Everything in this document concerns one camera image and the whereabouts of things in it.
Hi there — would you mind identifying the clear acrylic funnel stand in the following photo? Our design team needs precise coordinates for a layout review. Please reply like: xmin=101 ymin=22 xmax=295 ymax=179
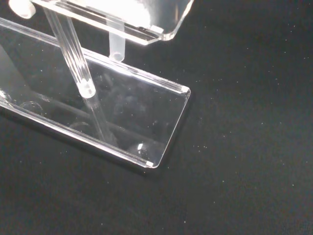
xmin=0 ymin=0 xmax=195 ymax=176

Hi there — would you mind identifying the black bench cloth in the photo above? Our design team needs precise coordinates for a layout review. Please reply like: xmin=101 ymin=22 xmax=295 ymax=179
xmin=0 ymin=0 xmax=313 ymax=235

